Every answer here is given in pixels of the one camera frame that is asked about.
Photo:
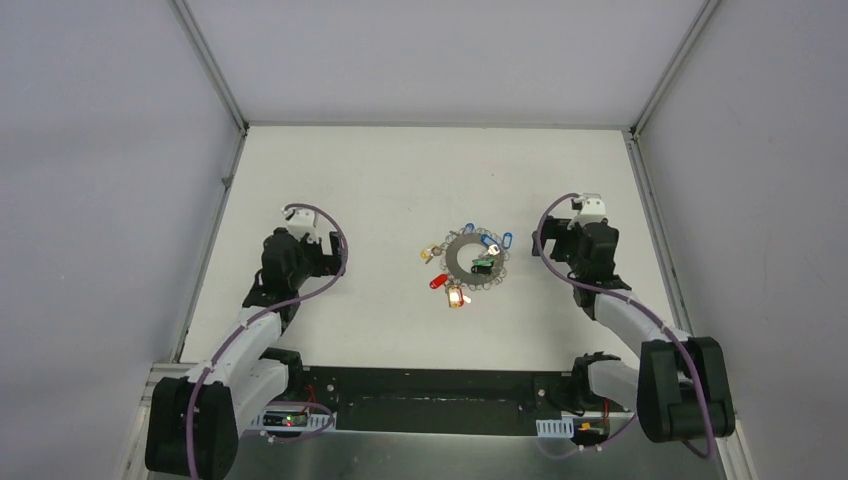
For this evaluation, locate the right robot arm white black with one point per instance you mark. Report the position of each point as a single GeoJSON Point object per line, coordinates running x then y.
{"type": "Point", "coordinates": [679, 389]}

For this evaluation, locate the yellow key tag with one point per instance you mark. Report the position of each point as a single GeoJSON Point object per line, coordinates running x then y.
{"type": "Point", "coordinates": [456, 297]}

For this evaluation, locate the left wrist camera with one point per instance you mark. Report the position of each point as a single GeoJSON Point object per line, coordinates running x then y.
{"type": "Point", "coordinates": [300, 223]}

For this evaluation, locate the right electronics board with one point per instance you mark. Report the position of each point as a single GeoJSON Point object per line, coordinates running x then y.
{"type": "Point", "coordinates": [591, 432]}

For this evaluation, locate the blue tagged key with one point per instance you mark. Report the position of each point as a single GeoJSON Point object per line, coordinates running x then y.
{"type": "Point", "coordinates": [492, 246]}

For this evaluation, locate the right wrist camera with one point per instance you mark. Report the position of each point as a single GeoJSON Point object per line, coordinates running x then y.
{"type": "Point", "coordinates": [589, 208]}

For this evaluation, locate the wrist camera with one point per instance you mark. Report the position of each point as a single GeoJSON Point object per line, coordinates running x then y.
{"type": "Point", "coordinates": [589, 208]}
{"type": "Point", "coordinates": [300, 223]}

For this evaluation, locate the green tagged key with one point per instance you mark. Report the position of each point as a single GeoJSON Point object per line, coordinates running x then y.
{"type": "Point", "coordinates": [482, 267]}

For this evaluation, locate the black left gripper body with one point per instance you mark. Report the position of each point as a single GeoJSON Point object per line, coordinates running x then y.
{"type": "Point", "coordinates": [333, 252]}

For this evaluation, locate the electronics board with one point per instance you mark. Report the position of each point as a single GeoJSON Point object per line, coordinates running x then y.
{"type": "Point", "coordinates": [285, 419]}
{"type": "Point", "coordinates": [591, 432]}

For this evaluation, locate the red key tag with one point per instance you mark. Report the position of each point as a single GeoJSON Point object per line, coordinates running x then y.
{"type": "Point", "coordinates": [439, 281]}

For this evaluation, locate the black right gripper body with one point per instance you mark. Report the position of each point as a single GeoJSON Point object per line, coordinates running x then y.
{"type": "Point", "coordinates": [567, 239]}

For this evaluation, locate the left electronics board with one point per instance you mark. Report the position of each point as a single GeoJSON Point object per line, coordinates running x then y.
{"type": "Point", "coordinates": [285, 419]}

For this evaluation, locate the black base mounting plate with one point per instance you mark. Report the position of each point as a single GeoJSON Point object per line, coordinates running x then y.
{"type": "Point", "coordinates": [462, 402]}

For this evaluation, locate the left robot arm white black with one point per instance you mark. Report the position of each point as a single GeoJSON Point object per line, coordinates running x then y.
{"type": "Point", "coordinates": [197, 419]}

